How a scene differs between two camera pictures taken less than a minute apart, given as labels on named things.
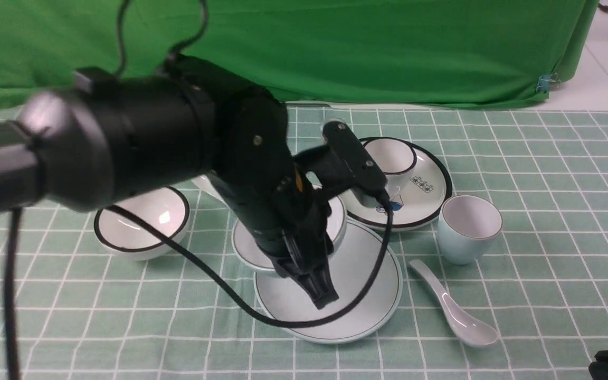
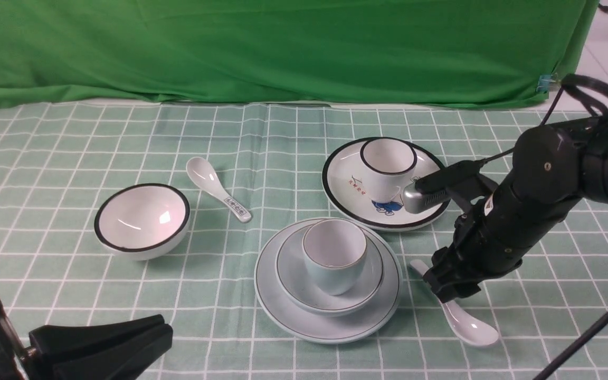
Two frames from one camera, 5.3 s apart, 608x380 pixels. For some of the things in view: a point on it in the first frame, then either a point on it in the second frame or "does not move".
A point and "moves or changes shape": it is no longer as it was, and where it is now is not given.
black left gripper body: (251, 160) → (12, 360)
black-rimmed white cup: (396, 160) does not move
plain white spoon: (467, 326) does not move
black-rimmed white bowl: (166, 210) does not move
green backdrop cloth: (421, 53) does not move
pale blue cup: (466, 225) moves or changes shape
